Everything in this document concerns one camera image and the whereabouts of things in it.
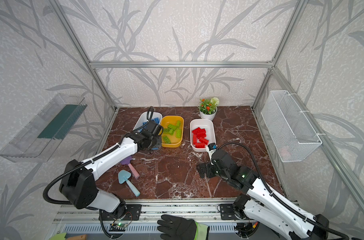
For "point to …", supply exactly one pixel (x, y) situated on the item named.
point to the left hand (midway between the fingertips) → (159, 136)
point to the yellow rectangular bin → (173, 131)
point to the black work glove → (176, 228)
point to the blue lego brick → (144, 123)
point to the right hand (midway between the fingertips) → (204, 160)
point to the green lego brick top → (172, 126)
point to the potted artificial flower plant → (208, 108)
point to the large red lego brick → (199, 132)
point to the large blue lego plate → (156, 119)
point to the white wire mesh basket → (292, 136)
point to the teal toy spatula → (124, 175)
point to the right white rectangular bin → (207, 124)
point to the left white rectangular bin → (143, 118)
